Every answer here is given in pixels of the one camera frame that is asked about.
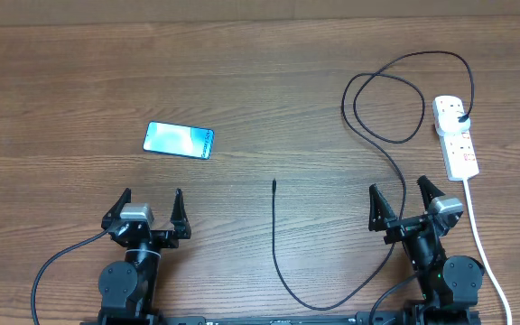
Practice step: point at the white power strip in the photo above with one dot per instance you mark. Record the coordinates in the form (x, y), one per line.
(457, 150)

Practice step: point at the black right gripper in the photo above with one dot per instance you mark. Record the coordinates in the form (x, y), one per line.
(381, 217)

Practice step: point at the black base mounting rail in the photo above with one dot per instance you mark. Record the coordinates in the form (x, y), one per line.
(282, 319)

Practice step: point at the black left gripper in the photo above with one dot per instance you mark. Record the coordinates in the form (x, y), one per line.
(169, 239)

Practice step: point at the white charger plug adapter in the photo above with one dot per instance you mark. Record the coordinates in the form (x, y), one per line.
(451, 123)

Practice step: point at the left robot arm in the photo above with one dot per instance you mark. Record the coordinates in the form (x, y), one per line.
(127, 287)

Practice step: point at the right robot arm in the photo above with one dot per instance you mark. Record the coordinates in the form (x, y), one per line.
(449, 284)

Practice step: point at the blue screen Galaxy smartphone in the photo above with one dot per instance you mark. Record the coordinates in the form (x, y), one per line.
(180, 140)

